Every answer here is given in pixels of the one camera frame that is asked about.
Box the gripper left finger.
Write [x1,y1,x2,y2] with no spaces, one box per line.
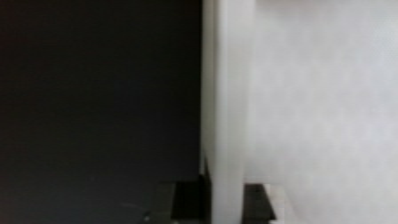
[140,181,206,224]

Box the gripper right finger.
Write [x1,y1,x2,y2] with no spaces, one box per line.
[243,183,287,224]

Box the white desk top tray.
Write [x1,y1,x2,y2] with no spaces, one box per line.
[200,0,398,224]

